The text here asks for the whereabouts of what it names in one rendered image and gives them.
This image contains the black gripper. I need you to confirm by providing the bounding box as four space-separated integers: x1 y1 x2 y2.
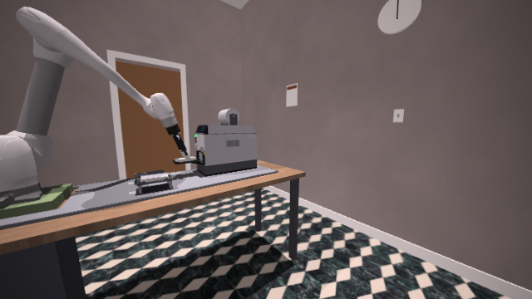
166 125 190 160

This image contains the white cylinder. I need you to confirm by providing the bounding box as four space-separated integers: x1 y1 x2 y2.
218 108 240 125

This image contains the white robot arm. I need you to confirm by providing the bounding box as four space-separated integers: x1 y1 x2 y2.
0 7 178 208

